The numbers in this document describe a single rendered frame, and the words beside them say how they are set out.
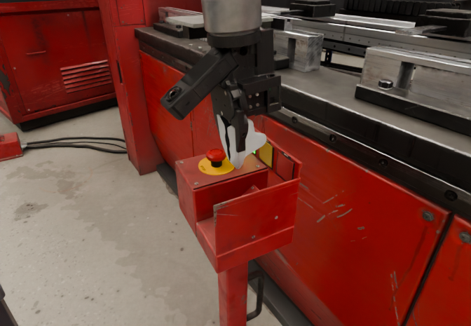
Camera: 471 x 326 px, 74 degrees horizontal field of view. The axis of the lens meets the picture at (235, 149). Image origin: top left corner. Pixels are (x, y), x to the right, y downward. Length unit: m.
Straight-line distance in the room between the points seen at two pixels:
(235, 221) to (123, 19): 1.42
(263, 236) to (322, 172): 0.26
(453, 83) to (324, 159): 0.28
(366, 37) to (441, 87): 0.43
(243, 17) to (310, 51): 0.51
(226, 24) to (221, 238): 0.32
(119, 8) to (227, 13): 1.39
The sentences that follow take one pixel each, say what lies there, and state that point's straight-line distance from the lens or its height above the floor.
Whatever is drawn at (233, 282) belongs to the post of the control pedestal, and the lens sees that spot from 0.74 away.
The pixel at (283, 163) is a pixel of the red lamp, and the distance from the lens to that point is 0.56.
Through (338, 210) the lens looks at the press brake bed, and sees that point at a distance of 0.77.
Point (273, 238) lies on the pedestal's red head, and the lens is 0.59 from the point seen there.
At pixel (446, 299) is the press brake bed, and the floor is 0.61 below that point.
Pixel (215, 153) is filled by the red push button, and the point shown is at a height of 0.81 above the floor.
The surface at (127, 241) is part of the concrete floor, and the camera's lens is 1.64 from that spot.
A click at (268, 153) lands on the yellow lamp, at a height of 0.81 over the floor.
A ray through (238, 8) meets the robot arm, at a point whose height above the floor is 1.07.
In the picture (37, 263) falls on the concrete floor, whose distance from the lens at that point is 1.70.
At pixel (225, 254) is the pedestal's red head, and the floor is 0.70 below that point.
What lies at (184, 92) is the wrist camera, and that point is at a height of 0.98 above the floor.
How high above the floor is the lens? 1.10
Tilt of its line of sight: 29 degrees down
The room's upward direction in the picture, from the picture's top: straight up
